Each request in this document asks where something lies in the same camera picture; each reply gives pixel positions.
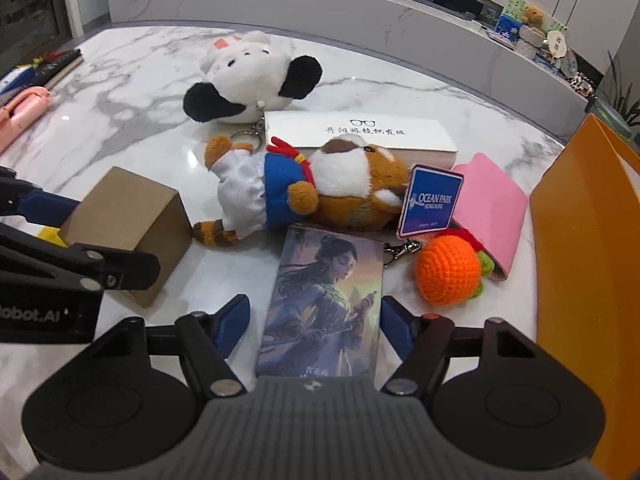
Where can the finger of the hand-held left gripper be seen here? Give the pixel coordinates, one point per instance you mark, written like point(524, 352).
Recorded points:
point(45, 206)
point(115, 266)

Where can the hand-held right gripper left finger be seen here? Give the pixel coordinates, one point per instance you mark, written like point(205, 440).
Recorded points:
point(234, 327)

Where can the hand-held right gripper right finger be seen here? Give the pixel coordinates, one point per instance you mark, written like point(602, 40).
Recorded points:
point(397, 327)

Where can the brown cardboard box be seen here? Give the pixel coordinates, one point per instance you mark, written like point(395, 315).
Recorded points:
point(130, 205)

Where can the orange crocheted fruit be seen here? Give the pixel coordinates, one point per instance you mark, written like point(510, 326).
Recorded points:
point(445, 270)

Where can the illustrated card box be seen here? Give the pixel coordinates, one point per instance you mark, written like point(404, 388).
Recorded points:
point(320, 300)

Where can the blue white hang tag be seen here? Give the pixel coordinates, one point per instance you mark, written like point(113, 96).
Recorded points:
point(430, 200)

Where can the brown red panda plush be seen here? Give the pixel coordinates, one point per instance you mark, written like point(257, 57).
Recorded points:
point(345, 172)

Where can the orange storage box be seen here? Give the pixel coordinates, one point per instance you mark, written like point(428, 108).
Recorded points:
point(580, 240)

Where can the white black plush dog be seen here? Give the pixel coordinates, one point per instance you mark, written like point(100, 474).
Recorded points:
point(250, 75)

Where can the yellow object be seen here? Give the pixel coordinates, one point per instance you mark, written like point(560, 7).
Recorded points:
point(50, 235)

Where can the pink plastic case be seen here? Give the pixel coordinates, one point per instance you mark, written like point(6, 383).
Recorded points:
point(22, 110)

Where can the dark book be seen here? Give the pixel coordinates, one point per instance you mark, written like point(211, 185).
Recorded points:
point(57, 64)

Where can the pink card wallet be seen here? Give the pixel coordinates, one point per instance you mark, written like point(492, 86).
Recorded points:
point(492, 200)

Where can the white glasses case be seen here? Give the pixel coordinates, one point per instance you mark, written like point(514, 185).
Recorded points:
point(400, 135)

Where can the glass snow globe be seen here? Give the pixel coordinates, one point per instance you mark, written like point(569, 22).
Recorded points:
point(570, 65)

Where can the grey marble media counter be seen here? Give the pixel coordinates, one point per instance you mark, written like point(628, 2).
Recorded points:
point(300, 5)

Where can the long-leaf potted plant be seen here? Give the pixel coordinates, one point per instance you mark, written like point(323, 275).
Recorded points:
point(620, 95)

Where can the round paper fan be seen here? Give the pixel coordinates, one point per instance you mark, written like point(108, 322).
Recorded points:
point(556, 43)

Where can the green picture card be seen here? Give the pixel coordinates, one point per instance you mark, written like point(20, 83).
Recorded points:
point(512, 7)

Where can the small brown teddy bear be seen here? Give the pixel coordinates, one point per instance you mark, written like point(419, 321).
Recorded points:
point(533, 14)

